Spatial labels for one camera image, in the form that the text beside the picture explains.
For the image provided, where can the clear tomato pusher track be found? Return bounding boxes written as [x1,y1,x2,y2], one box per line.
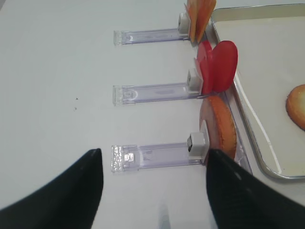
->
[112,68,203,106]

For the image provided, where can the upright bread slice left rack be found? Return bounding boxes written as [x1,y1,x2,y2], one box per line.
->
[200,95,237,159]

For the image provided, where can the rear red tomato slice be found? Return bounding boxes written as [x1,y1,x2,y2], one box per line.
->
[197,41,213,95]

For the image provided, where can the clear bread pusher track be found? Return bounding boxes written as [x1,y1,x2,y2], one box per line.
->
[111,132,210,173]

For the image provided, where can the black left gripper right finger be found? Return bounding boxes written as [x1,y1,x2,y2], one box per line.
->
[206,149,305,229]

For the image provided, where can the clear cheese pusher track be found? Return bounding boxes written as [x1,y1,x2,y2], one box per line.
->
[113,12,191,46]

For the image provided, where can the round bread slice on tray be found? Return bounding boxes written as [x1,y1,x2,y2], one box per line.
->
[285,84,305,131]

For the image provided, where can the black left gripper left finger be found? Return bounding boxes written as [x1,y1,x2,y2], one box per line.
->
[0,148,104,229]

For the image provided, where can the white metal tray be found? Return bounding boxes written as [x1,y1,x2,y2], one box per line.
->
[211,3,305,179]

